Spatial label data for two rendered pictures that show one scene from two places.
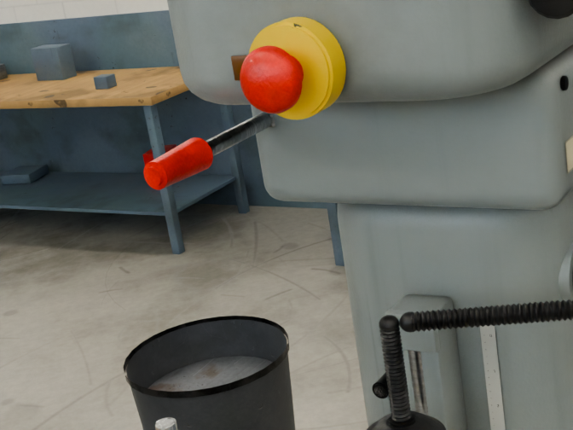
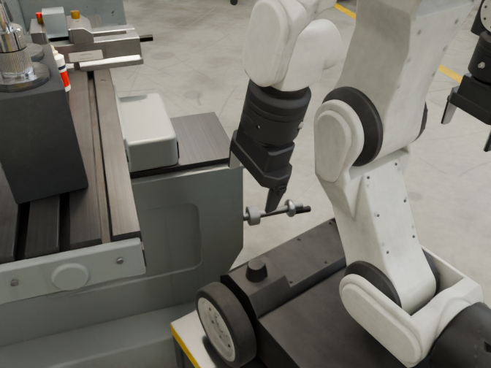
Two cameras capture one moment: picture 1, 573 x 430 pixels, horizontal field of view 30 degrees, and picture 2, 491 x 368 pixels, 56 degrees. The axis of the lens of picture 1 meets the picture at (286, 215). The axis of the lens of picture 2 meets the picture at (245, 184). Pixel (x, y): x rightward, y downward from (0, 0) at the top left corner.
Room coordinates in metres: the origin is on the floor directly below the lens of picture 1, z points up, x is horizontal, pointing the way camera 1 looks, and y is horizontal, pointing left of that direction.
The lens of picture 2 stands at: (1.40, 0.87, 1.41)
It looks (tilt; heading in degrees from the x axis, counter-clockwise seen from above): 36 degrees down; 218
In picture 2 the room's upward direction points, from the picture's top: straight up
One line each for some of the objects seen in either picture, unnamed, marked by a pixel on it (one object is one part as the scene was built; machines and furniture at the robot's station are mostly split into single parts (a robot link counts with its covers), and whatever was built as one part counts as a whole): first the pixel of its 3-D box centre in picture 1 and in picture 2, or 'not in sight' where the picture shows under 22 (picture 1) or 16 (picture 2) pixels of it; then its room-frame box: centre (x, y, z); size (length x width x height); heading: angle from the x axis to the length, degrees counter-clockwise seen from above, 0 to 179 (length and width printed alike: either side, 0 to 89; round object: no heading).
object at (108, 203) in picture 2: not in sight; (69, 100); (0.84, -0.15, 0.89); 1.24 x 0.23 x 0.08; 56
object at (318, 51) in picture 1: (296, 68); not in sight; (0.65, -0.02, 1.76); 0.06 x 0.02 x 0.06; 56
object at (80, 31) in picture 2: not in sight; (79, 28); (0.70, -0.24, 1.02); 0.12 x 0.06 x 0.04; 58
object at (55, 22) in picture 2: not in sight; (55, 22); (0.75, -0.27, 1.04); 0.06 x 0.05 x 0.06; 58
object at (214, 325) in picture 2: not in sight; (224, 324); (0.89, 0.41, 0.50); 0.20 x 0.05 x 0.20; 74
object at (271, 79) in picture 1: (275, 78); not in sight; (0.63, -0.01, 1.76); 0.04 x 0.03 x 0.04; 56
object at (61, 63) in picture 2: not in sight; (57, 68); (0.85, -0.14, 0.98); 0.04 x 0.04 x 0.11
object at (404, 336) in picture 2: not in sight; (408, 297); (0.72, 0.74, 0.68); 0.21 x 0.20 x 0.13; 74
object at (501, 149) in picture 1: (478, 86); not in sight; (0.87, -0.17, 1.68); 0.34 x 0.24 x 0.10; 146
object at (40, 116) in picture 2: not in sight; (33, 116); (1.06, 0.13, 1.03); 0.22 x 0.12 x 0.20; 63
